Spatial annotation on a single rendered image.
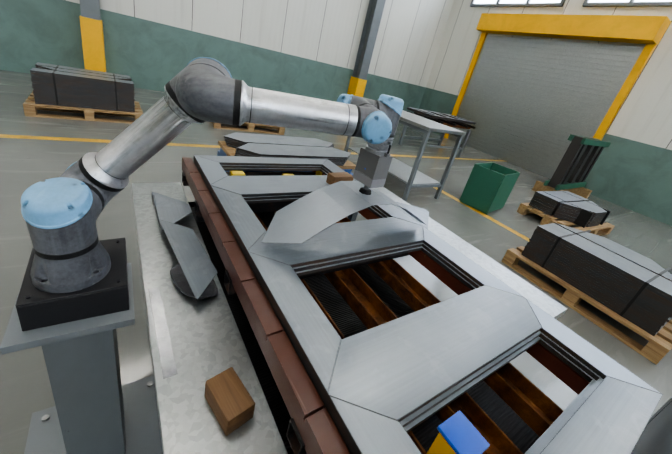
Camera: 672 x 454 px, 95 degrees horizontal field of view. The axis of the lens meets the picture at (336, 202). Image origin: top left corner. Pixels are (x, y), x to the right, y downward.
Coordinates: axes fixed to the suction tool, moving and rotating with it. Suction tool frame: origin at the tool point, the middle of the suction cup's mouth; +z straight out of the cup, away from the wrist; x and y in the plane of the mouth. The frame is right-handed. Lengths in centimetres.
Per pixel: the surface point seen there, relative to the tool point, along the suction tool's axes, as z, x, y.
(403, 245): 16.3, -16.0, -10.9
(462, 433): 12, 29, -58
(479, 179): 59, -343, 105
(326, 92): 43, -494, 660
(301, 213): 6.2, 20.9, 4.1
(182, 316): 33, 54, 3
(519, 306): 15, -25, -49
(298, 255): 15.8, 24.5, -3.2
